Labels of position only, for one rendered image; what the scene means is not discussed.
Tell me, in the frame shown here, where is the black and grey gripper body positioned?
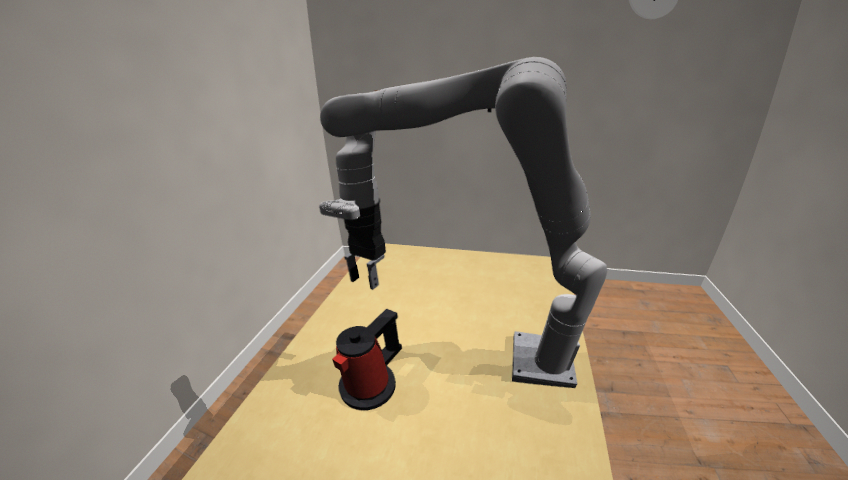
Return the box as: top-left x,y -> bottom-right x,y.
319,177 -> 386,260

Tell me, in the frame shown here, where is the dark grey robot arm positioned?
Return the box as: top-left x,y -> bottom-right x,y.
320,57 -> 607,375

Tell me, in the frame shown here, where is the black round disc with center stud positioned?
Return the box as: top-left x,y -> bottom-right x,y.
338,366 -> 396,411

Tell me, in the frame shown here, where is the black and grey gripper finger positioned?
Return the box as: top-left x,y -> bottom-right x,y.
344,253 -> 359,282
366,254 -> 385,290

